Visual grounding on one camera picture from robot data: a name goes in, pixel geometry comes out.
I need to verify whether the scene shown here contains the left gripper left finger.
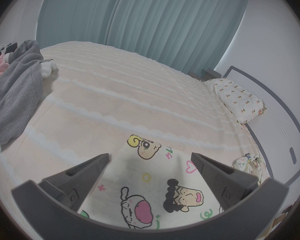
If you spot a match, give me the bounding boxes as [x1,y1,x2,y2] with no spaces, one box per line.
[38,153,110,213]

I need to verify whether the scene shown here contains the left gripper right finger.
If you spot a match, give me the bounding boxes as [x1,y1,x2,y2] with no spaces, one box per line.
[191,152,260,213]

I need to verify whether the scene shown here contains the white printed pyjama top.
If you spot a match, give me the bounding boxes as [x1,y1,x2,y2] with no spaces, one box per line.
[77,134,266,231]

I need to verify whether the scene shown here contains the white printed pillow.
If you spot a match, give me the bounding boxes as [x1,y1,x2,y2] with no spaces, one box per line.
[204,77,268,125]

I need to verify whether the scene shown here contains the grey garment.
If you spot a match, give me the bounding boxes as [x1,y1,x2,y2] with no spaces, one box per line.
[0,40,58,149]

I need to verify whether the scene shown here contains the bed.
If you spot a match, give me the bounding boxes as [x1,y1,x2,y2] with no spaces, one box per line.
[0,41,300,234]

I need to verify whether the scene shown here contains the grey bedside table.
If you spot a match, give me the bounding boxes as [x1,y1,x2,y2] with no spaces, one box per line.
[189,68,222,82]

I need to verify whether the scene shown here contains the black chest of drawers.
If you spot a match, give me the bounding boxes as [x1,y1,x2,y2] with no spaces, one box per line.
[0,43,18,62]

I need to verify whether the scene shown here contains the blue-green curtain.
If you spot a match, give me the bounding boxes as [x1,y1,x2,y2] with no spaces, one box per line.
[36,0,126,47]
[104,0,250,75]

